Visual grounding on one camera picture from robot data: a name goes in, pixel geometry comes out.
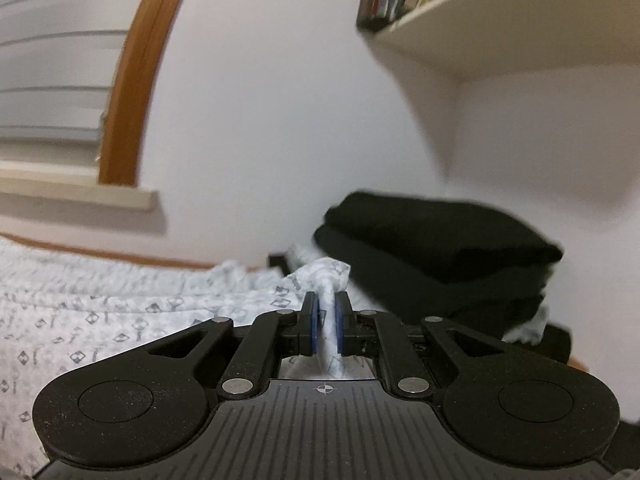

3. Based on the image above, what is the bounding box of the beige wall shelf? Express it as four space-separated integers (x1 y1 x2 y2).
356 0 640 82

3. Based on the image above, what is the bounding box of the beige window sill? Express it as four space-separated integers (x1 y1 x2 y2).
0 160 159 211

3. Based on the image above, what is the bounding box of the white window blind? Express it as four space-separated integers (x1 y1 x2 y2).
0 0 168 143

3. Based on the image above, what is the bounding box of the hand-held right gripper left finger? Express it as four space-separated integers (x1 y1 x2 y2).
146 291 322 402

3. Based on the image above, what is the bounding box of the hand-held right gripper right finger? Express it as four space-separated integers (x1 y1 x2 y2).
334 291 502 402

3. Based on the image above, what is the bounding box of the black folded garment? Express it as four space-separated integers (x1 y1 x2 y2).
312 225 556 326
269 252 574 365

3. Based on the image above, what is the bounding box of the wooden window frame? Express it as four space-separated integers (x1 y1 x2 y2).
96 0 200 187

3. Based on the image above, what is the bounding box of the white patterned garment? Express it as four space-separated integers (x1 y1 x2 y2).
502 304 552 347
0 237 381 478

